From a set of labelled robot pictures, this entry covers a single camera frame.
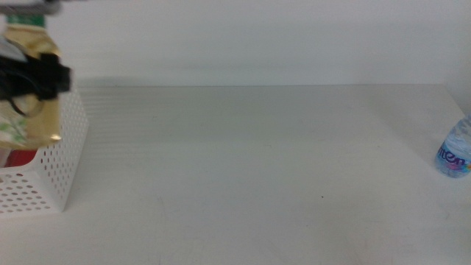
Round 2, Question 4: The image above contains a yellow tea bottle green label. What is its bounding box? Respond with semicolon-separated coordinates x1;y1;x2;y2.
0;14;63;150

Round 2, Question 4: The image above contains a red soda can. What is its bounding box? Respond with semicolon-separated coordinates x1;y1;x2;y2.
3;149;38;169

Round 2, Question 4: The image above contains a clear water bottle blue cap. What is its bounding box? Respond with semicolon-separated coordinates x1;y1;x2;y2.
433;114;471;179

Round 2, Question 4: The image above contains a white perforated plastic basket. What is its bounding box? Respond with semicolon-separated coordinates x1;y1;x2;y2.
0;79;91;215

